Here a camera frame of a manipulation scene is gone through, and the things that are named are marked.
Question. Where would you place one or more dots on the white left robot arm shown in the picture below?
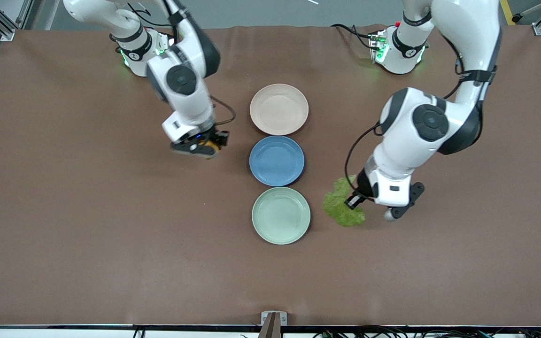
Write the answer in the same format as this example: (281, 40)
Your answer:
(430, 122)

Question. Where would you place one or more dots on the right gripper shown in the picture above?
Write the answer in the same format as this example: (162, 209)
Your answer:
(217, 137)

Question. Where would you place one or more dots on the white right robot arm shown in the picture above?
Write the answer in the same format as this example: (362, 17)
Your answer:
(181, 80)

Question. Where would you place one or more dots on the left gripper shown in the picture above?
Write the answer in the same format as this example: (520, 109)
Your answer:
(362, 189)

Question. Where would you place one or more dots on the brown table mat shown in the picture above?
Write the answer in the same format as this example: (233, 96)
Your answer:
(111, 258)

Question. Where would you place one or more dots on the green lettuce leaf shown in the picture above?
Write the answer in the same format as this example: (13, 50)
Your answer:
(341, 211)

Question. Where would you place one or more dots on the metal base connector box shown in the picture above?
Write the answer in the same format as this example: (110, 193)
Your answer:
(377, 47)
(161, 44)

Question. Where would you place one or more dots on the blue round plate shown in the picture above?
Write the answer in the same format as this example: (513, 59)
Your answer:
(276, 161)

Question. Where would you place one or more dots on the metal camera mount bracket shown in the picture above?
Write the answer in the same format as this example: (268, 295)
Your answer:
(273, 321)

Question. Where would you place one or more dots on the yellow lemon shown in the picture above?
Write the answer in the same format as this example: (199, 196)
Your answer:
(213, 151)

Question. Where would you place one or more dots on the pale green round plate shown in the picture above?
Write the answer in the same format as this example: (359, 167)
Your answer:
(281, 216)

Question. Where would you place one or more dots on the beige round plate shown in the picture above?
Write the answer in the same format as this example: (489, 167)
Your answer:
(279, 109)

